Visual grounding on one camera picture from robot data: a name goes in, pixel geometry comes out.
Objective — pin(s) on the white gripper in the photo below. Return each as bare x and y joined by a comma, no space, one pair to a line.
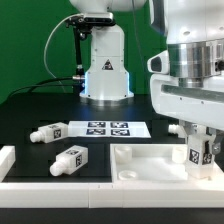
203,106

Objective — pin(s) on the white square tabletop tray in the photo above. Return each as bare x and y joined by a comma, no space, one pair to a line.
149,162

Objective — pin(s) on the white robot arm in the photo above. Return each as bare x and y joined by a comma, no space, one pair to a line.
187,76

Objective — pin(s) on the white U-shaped obstacle fence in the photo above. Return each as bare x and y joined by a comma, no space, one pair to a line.
201,193

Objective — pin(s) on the white fiducial marker sheet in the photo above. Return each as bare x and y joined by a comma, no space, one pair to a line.
108,129

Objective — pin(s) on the black camera on stand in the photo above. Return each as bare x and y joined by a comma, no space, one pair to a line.
83,24

